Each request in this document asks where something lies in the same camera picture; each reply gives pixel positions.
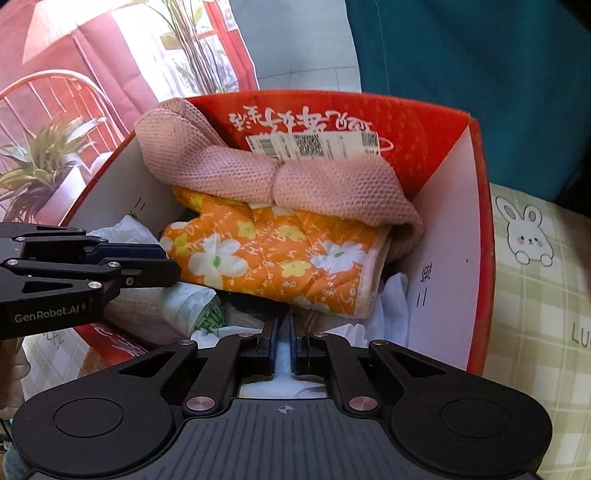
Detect teal cloth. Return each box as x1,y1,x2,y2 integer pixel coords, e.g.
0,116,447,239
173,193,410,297
344,0,591,209

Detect printed room scene backdrop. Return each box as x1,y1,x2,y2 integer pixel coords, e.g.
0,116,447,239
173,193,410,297
0,0,260,243

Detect white packet with green print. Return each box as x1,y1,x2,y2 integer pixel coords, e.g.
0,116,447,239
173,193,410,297
87,214,228,335

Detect pink knit cloth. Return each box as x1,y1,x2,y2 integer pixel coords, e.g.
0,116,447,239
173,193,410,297
133,99,425,253

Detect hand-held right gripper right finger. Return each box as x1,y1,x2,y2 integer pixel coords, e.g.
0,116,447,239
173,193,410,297
288,314,463,412

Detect orange floral cloth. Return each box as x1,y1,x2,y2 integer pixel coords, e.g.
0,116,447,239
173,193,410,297
159,185,394,320

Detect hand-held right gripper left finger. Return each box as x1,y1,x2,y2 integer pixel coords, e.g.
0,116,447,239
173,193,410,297
117,318,280,414

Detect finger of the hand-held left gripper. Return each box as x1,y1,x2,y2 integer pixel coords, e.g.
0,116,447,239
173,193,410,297
0,223,168,265
0,258,181,304

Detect white barcode label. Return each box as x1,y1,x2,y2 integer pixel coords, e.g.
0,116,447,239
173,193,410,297
246,130,382,164

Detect red strawberry print cardboard box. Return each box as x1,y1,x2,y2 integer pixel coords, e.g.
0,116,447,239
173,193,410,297
65,91,498,377

